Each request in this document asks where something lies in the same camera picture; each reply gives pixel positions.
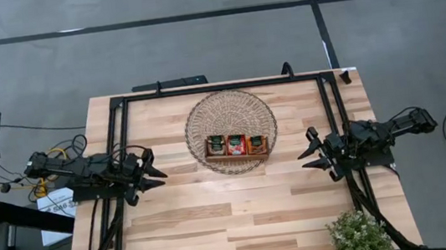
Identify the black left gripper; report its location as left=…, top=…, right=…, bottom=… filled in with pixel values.
left=118, top=145, right=171, bottom=207

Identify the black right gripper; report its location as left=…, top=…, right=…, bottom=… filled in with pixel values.
left=294, top=122, right=351, bottom=186

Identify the beige tea packet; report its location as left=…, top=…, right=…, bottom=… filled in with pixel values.
left=206, top=133, right=228, bottom=158

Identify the red tea packet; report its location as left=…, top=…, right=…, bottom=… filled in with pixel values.
left=225, top=133, right=249, bottom=157

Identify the wooden tea box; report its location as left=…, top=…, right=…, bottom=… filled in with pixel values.
left=202, top=127, right=273, bottom=169

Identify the green potted plant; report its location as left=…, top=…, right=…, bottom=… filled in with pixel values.
left=324, top=205, right=397, bottom=250

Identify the black bar device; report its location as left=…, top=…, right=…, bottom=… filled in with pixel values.
left=131, top=74, right=209, bottom=94

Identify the white paper sheet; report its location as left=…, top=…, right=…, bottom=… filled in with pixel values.
left=35, top=186, right=80, bottom=247

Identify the round woven placemat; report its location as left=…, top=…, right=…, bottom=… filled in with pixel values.
left=180, top=84, right=284, bottom=181

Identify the black support beam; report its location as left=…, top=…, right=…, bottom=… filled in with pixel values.
left=0, top=191, right=77, bottom=243

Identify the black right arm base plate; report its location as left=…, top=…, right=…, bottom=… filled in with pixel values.
left=337, top=145, right=396, bottom=172

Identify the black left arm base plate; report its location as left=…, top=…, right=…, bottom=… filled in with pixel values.
left=69, top=173, right=132, bottom=203

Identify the black cable conduit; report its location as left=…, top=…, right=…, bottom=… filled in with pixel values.
left=344, top=161, right=426, bottom=250
left=62, top=194, right=132, bottom=250

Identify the small black bracket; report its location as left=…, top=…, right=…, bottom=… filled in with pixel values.
left=338, top=69, right=353, bottom=86

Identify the black arched bracket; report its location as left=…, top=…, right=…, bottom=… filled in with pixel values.
left=279, top=60, right=296, bottom=81

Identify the yellow cable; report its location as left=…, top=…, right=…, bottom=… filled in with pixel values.
left=26, top=146, right=73, bottom=199

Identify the black metal table frame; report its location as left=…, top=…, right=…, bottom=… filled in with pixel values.
left=74, top=63, right=426, bottom=250

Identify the black cable bundle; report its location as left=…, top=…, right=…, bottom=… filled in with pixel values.
left=0, top=133, right=94, bottom=206

